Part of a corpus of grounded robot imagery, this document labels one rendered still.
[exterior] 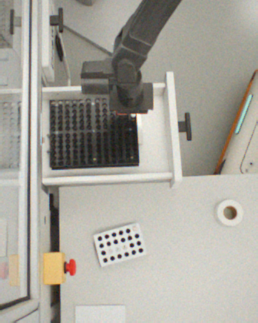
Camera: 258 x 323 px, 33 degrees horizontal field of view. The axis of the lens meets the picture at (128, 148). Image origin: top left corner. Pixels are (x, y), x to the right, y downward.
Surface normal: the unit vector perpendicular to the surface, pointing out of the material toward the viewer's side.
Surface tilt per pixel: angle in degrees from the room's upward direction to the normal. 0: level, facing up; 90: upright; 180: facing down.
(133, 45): 65
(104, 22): 3
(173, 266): 0
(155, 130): 0
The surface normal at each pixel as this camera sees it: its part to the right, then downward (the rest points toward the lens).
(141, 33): 0.00, 0.62
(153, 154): 0.03, -0.25
